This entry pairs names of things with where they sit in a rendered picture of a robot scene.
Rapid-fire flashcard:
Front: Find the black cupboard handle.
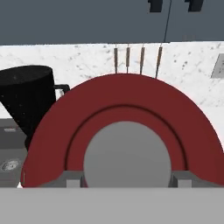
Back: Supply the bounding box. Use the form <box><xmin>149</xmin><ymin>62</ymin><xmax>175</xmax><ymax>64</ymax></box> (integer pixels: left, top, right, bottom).
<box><xmin>147</xmin><ymin>0</ymin><xmax>163</xmax><ymax>13</ymax></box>
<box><xmin>184</xmin><ymin>0</ymin><xmax>205</xmax><ymax>13</ymax></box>

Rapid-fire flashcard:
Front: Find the grey wall socket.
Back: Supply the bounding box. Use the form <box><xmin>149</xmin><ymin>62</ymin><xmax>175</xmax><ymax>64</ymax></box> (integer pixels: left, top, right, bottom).
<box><xmin>210</xmin><ymin>52</ymin><xmax>224</xmax><ymax>80</ymax></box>

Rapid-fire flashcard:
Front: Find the grey blender base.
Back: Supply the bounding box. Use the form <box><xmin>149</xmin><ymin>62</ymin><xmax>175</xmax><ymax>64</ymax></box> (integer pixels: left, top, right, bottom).
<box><xmin>0</xmin><ymin>117</ymin><xmax>30</xmax><ymax>188</ymax></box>

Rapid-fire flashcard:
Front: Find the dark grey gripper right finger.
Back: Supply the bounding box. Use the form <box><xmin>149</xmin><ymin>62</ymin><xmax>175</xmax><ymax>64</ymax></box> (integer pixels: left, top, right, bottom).
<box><xmin>168</xmin><ymin>170</ymin><xmax>224</xmax><ymax>188</ymax></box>

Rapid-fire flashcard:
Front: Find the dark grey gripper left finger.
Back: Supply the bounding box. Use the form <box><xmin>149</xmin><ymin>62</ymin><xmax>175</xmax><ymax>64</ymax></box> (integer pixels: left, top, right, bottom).
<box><xmin>39</xmin><ymin>170</ymin><xmax>88</xmax><ymax>188</ymax></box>

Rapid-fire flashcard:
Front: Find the grey cupboard door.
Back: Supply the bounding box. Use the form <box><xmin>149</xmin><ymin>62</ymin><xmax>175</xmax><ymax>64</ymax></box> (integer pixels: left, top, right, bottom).
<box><xmin>0</xmin><ymin>0</ymin><xmax>172</xmax><ymax>46</ymax></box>
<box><xmin>164</xmin><ymin>0</ymin><xmax>224</xmax><ymax>44</ymax></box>

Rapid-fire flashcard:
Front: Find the red blender lid grey centre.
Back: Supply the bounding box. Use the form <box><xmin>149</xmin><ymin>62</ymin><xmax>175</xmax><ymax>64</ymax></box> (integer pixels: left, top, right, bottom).
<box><xmin>20</xmin><ymin>73</ymin><xmax>224</xmax><ymax>188</ymax></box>

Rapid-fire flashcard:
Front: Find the hanging tool brown handle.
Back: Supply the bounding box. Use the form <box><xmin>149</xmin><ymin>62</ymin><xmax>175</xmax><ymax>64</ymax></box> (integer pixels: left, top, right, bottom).
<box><xmin>139</xmin><ymin>43</ymin><xmax>146</xmax><ymax>75</ymax></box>
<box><xmin>125</xmin><ymin>44</ymin><xmax>131</xmax><ymax>74</ymax></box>
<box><xmin>154</xmin><ymin>43</ymin><xmax>164</xmax><ymax>80</ymax></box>
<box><xmin>113</xmin><ymin>44</ymin><xmax>119</xmax><ymax>74</ymax></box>

